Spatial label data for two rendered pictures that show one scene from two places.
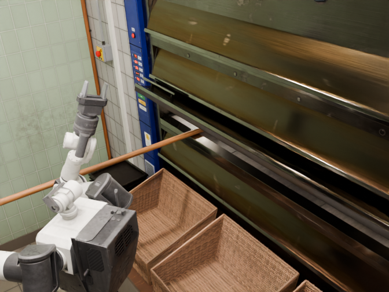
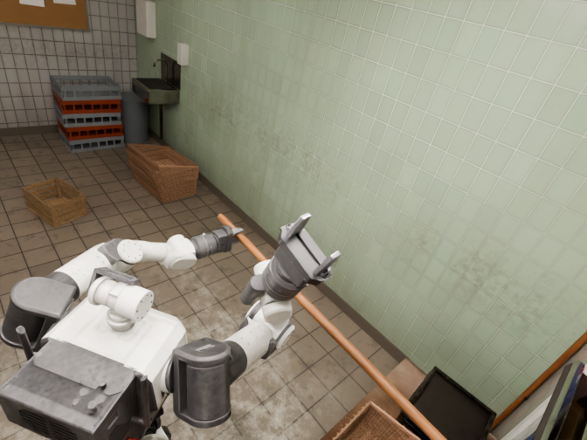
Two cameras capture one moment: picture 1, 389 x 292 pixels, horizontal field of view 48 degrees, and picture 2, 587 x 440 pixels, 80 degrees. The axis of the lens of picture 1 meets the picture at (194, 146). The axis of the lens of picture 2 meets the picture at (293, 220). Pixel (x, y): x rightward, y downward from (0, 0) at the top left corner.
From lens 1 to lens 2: 1.43 m
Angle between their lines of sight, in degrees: 62
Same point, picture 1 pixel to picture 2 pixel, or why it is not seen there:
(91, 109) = (286, 263)
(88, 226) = (79, 354)
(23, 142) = (453, 277)
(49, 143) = (475, 305)
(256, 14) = not seen: outside the picture
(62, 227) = (92, 318)
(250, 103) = not seen: outside the picture
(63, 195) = (107, 292)
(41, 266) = (10, 309)
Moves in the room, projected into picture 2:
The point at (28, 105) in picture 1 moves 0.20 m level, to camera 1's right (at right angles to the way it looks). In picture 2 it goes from (492, 253) to (516, 280)
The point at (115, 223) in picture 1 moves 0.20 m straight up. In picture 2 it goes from (65, 397) to (44, 326)
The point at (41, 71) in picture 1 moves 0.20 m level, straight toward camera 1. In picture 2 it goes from (544, 237) to (521, 243)
